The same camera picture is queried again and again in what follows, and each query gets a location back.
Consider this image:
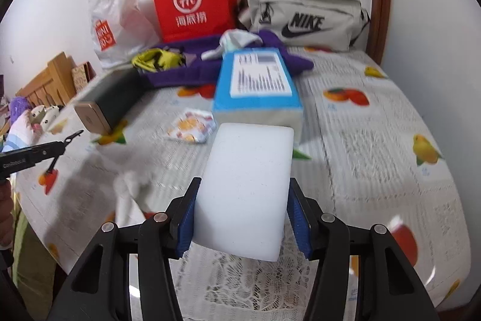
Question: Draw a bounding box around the yellow cloth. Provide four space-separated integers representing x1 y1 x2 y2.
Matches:
131 48 187 73

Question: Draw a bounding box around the brown framed board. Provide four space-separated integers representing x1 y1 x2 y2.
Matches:
71 62 96 93

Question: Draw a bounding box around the purple towel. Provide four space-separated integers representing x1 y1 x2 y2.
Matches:
138 30 314 89

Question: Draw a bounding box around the white sock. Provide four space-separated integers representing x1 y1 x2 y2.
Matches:
201 29 263 61

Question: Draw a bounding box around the grey Nike waist bag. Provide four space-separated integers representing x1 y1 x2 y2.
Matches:
238 0 370 52

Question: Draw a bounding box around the white sponge block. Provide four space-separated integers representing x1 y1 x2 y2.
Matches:
193 123 294 261

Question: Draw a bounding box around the fruit print small packet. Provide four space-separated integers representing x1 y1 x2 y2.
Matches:
166 109 216 144

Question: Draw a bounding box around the left hand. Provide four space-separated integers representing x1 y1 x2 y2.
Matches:
0 179 15 250

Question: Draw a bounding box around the blue cardboard box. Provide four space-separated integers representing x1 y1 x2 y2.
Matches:
212 48 303 144

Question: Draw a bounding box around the white tissue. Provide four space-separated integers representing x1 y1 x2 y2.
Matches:
113 170 152 227

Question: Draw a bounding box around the dark green gold tin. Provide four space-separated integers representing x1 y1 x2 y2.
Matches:
73 68 145 134

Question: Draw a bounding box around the wooden chair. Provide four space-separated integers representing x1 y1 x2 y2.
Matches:
16 52 77 107

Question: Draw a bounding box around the white Miniso plastic bag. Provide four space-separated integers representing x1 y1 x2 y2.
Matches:
88 0 160 70

